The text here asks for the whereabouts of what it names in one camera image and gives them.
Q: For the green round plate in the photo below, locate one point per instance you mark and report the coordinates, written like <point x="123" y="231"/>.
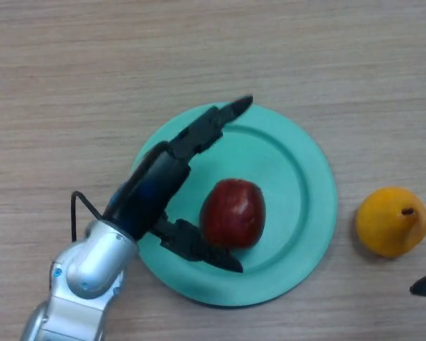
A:
<point x="291" y="199"/>

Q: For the red apple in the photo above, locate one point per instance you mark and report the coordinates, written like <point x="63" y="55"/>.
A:
<point x="234" y="213"/>

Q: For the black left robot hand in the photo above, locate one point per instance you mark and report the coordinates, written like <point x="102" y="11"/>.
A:
<point x="149" y="192"/>

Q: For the yellow pear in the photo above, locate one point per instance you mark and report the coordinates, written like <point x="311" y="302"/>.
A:
<point x="387" y="223"/>

